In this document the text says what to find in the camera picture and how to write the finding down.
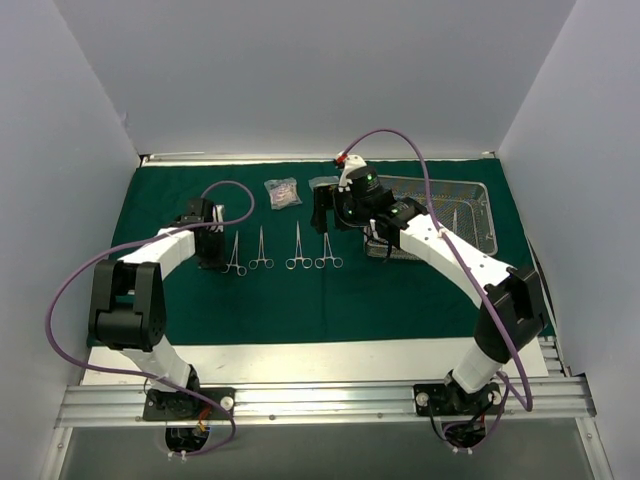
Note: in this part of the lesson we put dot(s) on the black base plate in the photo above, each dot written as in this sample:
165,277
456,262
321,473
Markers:
450,399
176,406

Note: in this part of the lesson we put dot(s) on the green surgical drape cloth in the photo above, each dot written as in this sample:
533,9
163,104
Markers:
367,299

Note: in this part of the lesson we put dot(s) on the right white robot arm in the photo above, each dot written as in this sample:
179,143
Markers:
510,300

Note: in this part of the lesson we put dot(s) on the back aluminium rail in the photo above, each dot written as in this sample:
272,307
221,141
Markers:
211,159

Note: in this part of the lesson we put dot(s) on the front aluminium rail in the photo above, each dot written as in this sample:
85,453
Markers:
125,405

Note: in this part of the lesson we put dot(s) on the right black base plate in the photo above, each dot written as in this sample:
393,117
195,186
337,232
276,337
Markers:
450,399

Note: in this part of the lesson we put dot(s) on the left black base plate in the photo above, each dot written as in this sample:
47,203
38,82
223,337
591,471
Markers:
176,406

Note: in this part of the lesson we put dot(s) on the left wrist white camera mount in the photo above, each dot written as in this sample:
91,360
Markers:
218,212

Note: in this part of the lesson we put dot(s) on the clear packet with sutures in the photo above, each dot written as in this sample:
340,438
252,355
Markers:
282,193

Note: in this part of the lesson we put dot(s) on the green gauze packet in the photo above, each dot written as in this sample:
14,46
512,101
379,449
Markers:
322,181

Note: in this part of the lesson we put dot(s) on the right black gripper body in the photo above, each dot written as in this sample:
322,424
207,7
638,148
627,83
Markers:
325,201

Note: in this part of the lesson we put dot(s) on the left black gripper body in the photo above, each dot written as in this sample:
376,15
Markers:
211,248

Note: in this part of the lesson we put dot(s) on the metal mesh instrument tray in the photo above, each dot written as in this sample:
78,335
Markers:
472,199

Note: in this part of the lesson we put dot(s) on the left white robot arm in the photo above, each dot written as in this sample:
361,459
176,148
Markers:
128,312

